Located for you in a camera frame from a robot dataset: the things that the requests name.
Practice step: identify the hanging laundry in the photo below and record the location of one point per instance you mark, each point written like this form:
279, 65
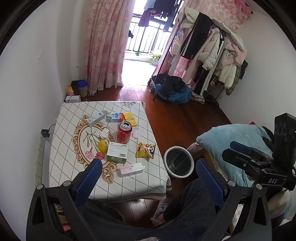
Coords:
159, 11

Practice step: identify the red soda can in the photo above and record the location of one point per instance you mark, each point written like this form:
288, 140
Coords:
124, 135

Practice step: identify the patterned cloth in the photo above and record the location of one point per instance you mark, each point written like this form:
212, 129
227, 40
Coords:
197, 99

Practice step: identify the long white box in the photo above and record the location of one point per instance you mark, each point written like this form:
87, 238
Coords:
95, 119

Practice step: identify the checked floral tablecloth table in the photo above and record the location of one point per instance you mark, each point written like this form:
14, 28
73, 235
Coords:
69, 129

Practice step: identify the yellow snack packet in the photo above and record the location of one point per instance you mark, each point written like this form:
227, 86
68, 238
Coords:
145, 150

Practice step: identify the blue lid jar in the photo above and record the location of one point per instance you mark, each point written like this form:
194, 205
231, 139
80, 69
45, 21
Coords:
82, 89

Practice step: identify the yellow fruit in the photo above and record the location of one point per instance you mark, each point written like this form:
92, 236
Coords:
103, 146

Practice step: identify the white round trash bin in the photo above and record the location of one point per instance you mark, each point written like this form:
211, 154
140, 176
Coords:
179, 162

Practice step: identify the yellow box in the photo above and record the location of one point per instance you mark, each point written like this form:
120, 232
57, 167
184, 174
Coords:
130, 119

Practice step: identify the black balcony railing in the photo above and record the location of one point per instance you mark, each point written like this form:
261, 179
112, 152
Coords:
148, 39

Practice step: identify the row of hanging coats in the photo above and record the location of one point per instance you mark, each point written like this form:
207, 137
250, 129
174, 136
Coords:
212, 53

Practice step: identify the orange bottle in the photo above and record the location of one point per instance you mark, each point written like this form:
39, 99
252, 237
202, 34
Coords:
70, 90

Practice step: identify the pile of dark blue clothes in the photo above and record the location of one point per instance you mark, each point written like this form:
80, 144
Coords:
173, 90

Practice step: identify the green potted plant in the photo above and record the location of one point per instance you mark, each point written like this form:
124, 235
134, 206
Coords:
154, 58

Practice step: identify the blue white milk carton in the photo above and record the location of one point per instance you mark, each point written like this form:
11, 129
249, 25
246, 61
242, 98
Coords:
113, 117

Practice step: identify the person's right forearm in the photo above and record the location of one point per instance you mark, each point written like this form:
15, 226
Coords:
278, 204

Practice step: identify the clear plastic lid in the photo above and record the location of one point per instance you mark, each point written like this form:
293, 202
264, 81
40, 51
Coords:
136, 134

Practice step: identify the small white wrapper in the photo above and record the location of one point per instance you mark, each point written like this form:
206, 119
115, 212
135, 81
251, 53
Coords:
104, 133

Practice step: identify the dark brown box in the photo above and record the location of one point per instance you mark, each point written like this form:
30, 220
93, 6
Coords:
75, 85

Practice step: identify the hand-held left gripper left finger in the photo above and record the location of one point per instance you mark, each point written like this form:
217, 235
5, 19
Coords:
90, 178

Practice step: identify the small white box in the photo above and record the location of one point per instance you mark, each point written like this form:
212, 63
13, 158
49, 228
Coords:
72, 99

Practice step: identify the grey fuzzy slipper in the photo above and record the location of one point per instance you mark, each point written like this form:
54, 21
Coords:
159, 208

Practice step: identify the green white medicine box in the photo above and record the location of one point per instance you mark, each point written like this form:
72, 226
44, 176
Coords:
117, 151

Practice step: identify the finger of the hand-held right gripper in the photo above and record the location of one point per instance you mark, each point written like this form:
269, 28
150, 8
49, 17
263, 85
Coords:
240, 160
241, 146

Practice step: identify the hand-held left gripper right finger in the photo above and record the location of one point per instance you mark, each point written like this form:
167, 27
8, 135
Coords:
208, 180

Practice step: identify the black charger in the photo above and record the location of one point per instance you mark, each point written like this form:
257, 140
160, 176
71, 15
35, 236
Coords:
45, 133

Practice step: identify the pink white tissue packet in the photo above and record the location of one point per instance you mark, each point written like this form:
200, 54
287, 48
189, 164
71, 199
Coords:
130, 169

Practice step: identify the black clothes rack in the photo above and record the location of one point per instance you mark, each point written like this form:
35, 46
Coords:
161, 71

